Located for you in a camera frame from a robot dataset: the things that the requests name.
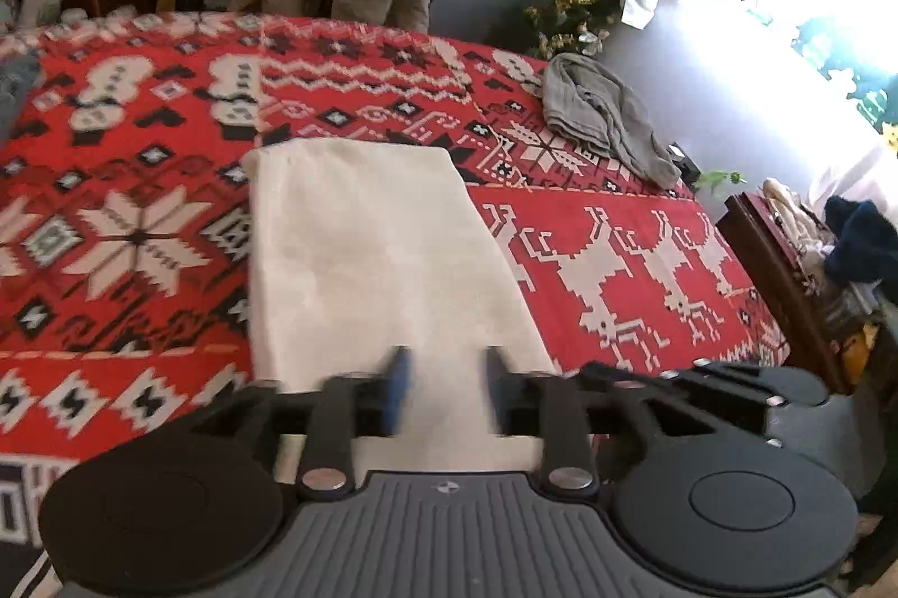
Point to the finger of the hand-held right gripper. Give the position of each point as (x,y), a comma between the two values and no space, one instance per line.
(673,377)

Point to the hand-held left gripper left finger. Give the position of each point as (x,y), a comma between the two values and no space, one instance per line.
(400,387)

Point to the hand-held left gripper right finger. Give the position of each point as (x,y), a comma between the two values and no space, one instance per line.
(494,387)

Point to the cream knit vest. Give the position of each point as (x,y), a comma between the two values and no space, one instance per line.
(365,247)

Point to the cream clothes pile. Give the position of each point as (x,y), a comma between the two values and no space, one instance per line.
(786,212)

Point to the dark wooden nightstand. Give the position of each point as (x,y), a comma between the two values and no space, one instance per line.
(772,261)

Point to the dark blue fuzzy cloth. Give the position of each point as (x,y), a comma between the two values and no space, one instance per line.
(863,240)

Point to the green plant leaves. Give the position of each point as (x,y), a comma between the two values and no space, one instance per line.
(715,181)

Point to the grey garment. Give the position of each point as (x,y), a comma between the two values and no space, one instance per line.
(596,107)

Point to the red patterned blanket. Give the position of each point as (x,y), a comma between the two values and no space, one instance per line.
(140,149)

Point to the small Christmas tree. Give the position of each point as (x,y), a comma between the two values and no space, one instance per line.
(568,23)

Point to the blue jeans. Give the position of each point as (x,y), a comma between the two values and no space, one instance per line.
(14,86)

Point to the white plastic bag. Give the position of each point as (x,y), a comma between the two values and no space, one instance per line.
(38,5)

